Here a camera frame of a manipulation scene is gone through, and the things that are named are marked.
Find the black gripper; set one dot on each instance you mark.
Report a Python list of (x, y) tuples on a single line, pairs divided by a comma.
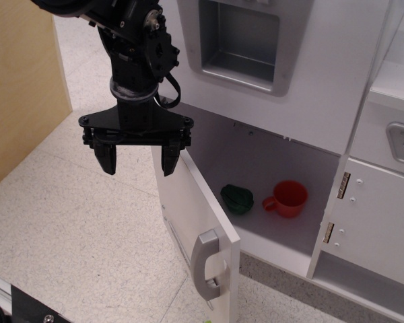
[(130, 123)]

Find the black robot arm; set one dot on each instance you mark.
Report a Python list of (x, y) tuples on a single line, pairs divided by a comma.
[(134, 36)]

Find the white low fridge door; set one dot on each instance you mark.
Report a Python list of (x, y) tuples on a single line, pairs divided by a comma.
[(190, 208)]

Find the white toy kitchen fridge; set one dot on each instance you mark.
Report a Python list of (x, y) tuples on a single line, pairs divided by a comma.
[(347, 86)]

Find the dark green toy pepper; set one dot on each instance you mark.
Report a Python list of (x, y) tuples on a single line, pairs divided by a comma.
[(238, 200)]

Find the light wooden panel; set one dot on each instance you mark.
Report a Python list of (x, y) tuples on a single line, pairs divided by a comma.
[(34, 98)]

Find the grey ice dispenser recess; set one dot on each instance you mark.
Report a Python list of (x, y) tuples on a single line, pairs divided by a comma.
[(253, 43)]

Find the red plastic cup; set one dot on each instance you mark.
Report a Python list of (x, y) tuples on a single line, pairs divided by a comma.
[(287, 200)]

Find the lower metal hinge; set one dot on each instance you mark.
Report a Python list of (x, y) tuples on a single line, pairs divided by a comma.
[(328, 232)]

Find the metal hinge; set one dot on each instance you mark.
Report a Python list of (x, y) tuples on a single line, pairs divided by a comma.
[(343, 185), (328, 232)]

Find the upper metal hinge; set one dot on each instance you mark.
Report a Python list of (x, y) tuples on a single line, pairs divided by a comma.
[(343, 185)]

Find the white oven cabinet door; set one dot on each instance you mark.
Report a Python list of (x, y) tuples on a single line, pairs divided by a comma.
[(369, 221)]

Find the grey fridge door handle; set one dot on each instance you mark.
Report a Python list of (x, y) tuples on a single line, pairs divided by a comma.
[(207, 267)]

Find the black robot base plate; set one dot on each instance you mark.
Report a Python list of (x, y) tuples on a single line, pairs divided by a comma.
[(25, 308)]

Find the grey oven handle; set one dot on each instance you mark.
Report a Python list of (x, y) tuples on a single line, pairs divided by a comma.
[(395, 135)]

